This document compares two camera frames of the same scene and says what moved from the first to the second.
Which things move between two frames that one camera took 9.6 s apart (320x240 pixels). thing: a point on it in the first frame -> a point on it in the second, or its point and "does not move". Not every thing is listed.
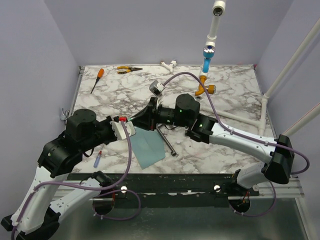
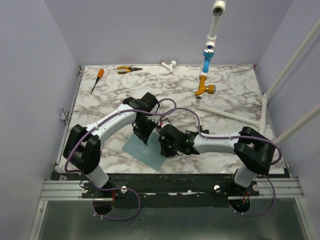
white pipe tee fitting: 173,64 does not move
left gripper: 107,120 -> 144,136
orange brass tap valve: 211,89 does not move
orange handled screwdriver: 100,75 does not move
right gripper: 145,118 -> 164,152
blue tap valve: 208,53 does not move
